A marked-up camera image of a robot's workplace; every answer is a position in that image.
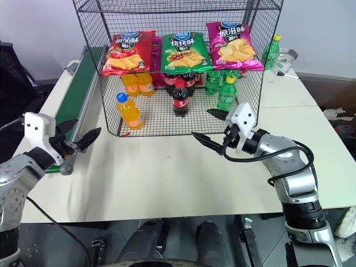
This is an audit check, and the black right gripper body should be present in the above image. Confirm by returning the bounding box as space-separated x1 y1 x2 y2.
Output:
222 123 241 152

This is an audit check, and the black metal stand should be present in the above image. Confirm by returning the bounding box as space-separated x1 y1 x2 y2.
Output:
90 236 107 257
239 218 263 267

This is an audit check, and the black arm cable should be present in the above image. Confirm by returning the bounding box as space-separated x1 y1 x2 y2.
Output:
0 115 26 133
221 139 315 187

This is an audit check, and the black wire mesh rack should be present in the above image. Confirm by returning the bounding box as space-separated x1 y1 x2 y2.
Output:
71 0 284 137

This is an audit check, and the green conveyor belt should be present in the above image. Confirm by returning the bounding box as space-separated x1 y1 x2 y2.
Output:
46 46 109 176

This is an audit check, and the dark purple snack bag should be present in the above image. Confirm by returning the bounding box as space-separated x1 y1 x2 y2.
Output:
151 36 165 87

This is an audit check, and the white marker pen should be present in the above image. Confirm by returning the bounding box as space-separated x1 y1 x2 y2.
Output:
276 71 300 80

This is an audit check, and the white plastic packet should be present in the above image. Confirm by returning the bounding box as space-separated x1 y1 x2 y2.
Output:
274 47 299 73

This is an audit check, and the dark rounded shape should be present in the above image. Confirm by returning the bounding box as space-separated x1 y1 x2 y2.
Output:
196 221 240 264
122 219 167 264

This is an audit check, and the orange soda bottle blue cap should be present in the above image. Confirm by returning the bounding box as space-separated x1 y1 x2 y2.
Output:
116 93 144 131

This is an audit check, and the green potato chips bag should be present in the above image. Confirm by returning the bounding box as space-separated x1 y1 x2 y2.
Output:
160 32 214 73

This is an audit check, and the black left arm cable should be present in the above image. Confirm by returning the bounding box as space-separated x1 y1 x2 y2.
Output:
0 115 26 133

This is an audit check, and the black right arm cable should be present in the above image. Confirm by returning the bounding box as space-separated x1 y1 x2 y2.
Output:
221 139 315 187

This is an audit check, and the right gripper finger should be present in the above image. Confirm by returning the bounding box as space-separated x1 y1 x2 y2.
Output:
206 108 231 121
191 131 225 156

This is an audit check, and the white shoe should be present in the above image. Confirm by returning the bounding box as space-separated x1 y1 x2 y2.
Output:
335 206 356 239

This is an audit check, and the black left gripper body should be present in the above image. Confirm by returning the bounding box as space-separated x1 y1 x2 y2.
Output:
49 133 81 161

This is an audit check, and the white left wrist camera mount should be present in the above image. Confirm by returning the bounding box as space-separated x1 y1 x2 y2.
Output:
23 112 63 167

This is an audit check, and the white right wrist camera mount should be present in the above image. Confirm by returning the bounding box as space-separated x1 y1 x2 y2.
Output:
225 102 259 154

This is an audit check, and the black mesh office chair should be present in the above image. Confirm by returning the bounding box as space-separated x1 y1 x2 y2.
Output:
0 40 58 117

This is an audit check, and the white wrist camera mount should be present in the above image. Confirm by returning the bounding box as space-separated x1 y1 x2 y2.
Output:
23 112 63 167
225 102 259 154

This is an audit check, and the red potato chips bag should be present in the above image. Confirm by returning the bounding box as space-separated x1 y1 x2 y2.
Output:
100 29 156 76

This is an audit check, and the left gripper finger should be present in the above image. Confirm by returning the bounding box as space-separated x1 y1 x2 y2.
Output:
55 119 79 136
77 127 102 153

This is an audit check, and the thin black floor cable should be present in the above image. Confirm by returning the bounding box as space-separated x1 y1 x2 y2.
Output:
26 196 94 267

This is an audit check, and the white skeleton toy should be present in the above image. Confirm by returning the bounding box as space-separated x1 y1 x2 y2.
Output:
322 107 347 121

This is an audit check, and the green soda bottle yellow cap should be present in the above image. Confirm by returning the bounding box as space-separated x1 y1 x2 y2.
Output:
260 34 282 70
216 75 238 111

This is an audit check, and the magenta potato chips bag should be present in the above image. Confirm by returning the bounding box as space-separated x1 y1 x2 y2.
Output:
205 21 264 71

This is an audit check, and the cola bottle red label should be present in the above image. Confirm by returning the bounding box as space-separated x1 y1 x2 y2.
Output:
171 82 190 117
180 71 197 98
164 72 181 97

